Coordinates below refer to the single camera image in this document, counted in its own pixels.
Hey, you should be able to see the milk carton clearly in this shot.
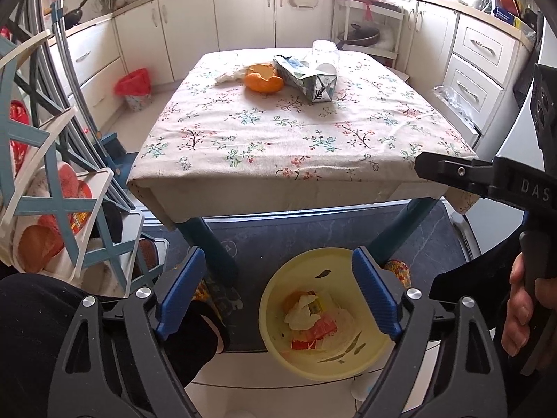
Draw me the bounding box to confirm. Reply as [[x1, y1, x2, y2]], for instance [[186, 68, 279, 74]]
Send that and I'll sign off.
[[274, 55, 338, 103]]

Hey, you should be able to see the white tissue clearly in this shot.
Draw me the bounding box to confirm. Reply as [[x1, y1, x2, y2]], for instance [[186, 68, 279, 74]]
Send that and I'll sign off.
[[215, 67, 246, 85]]

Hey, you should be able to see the orange peel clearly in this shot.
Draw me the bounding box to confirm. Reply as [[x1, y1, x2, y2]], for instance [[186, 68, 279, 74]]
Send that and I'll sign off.
[[244, 64, 284, 94]]

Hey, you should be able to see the yellow trash bucket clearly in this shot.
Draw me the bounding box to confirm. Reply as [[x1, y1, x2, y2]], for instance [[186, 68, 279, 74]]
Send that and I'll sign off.
[[259, 247, 390, 381]]

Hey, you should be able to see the white kitchen trolley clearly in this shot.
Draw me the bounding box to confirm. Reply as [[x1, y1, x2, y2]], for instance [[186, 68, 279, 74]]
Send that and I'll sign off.
[[331, 0, 404, 68]]

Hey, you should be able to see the red-lined small trash bin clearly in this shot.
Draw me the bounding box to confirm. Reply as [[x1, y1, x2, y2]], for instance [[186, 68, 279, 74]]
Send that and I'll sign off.
[[114, 68, 152, 112]]

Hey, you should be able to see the person's right hand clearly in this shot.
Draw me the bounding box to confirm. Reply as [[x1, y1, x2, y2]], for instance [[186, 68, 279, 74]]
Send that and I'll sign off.
[[501, 253, 556, 357]]

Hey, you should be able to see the blue white folding rack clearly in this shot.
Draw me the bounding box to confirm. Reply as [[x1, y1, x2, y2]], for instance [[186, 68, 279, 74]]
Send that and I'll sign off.
[[1, 30, 164, 297]]

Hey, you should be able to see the floral tablecloth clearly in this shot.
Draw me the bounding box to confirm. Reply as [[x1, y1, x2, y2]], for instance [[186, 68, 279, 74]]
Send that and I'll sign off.
[[127, 48, 477, 226]]

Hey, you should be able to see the black wok on trolley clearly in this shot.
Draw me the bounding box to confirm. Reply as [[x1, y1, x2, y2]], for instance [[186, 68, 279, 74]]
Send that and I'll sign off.
[[336, 24, 381, 49]]

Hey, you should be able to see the black frying pan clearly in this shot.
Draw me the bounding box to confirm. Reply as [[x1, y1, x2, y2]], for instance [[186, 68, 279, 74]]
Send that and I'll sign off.
[[64, 0, 89, 29]]

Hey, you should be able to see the blue broom with handle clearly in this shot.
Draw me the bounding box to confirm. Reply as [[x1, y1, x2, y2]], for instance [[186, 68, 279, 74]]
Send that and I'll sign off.
[[51, 0, 121, 176]]

